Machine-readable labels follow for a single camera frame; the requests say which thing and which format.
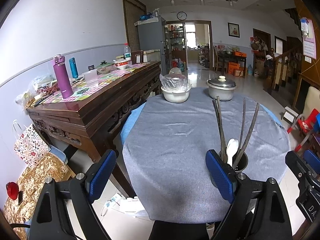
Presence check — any dark wooden chopstick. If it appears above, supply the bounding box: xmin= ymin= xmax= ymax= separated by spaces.
xmin=238 ymin=98 xmax=246 ymax=153
xmin=232 ymin=102 xmax=260 ymax=168
xmin=212 ymin=99 xmax=226 ymax=162
xmin=216 ymin=96 xmax=227 ymax=163

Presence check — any grey metal utensil holder cup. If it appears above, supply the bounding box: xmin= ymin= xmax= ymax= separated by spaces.
xmin=210 ymin=153 xmax=248 ymax=187

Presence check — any white plastic spoon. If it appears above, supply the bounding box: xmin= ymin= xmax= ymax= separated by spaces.
xmin=226 ymin=139 xmax=239 ymax=166

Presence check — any grey round tablecloth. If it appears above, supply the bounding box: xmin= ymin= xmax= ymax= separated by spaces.
xmin=123 ymin=87 xmax=290 ymax=224

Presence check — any gold patterned cloth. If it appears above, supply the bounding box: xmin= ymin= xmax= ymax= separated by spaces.
xmin=2 ymin=153 xmax=69 ymax=224

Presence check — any blue cloth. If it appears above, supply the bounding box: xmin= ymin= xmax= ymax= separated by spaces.
xmin=313 ymin=113 xmax=320 ymax=133

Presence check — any red plastic child chair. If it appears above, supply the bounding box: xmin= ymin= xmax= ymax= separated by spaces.
xmin=287 ymin=109 xmax=319 ymax=152

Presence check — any dark carved wooden sideboard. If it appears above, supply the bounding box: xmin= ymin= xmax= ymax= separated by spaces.
xmin=26 ymin=60 xmax=162 ymax=198

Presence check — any patterned paper gift bag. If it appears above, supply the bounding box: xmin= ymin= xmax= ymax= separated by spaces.
xmin=12 ymin=120 xmax=50 ymax=168

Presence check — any red round object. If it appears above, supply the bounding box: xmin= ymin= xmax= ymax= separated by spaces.
xmin=6 ymin=182 xmax=19 ymax=200

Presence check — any white small step stool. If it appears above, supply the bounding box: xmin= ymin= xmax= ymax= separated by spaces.
xmin=283 ymin=106 xmax=299 ymax=123

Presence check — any aluminium pot with lid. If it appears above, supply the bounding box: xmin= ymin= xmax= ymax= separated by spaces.
xmin=206 ymin=75 xmax=237 ymax=101

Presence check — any beige armchair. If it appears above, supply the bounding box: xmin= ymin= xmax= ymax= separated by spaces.
xmin=302 ymin=86 xmax=320 ymax=119

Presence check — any white bowl with plastic cover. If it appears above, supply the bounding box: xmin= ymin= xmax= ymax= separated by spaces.
xmin=159 ymin=74 xmax=191 ymax=103

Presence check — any teal thermos bottle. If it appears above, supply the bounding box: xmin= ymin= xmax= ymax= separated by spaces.
xmin=69 ymin=57 xmax=79 ymax=79

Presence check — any orange box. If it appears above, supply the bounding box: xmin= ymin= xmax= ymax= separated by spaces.
xmin=228 ymin=62 xmax=240 ymax=74

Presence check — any small electric fan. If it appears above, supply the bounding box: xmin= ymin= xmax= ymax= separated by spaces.
xmin=169 ymin=67 xmax=182 ymax=75

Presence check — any purple thermos bottle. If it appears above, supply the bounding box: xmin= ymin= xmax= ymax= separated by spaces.
xmin=53 ymin=54 xmax=73 ymax=99

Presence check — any dark wooden side table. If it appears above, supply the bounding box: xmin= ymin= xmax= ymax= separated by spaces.
xmin=217 ymin=51 xmax=247 ymax=78

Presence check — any clear water bottle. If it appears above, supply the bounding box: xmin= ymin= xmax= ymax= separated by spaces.
xmin=124 ymin=43 xmax=131 ymax=60

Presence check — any white chest freezer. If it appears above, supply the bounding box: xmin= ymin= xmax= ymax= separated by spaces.
xmin=143 ymin=49 xmax=161 ymax=62

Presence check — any framed flower picture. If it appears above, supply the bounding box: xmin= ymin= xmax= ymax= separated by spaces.
xmin=228 ymin=23 xmax=240 ymax=38

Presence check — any grey refrigerator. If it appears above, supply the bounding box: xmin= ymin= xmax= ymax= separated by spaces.
xmin=135 ymin=16 xmax=172 ymax=75

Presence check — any wall calendar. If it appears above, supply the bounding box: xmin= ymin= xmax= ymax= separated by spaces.
xmin=300 ymin=17 xmax=317 ymax=59

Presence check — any round wall clock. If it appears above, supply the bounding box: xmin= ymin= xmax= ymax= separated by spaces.
xmin=177 ymin=11 xmax=187 ymax=21

